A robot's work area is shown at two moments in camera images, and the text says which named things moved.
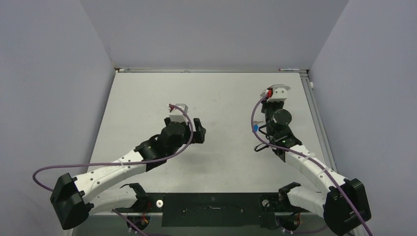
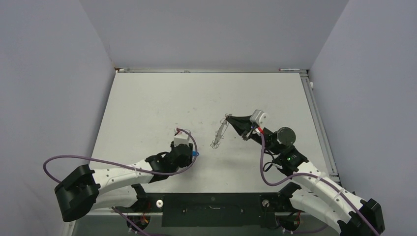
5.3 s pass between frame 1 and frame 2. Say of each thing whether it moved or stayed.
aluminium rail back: stayed
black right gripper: moved
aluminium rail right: stayed
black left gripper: moved
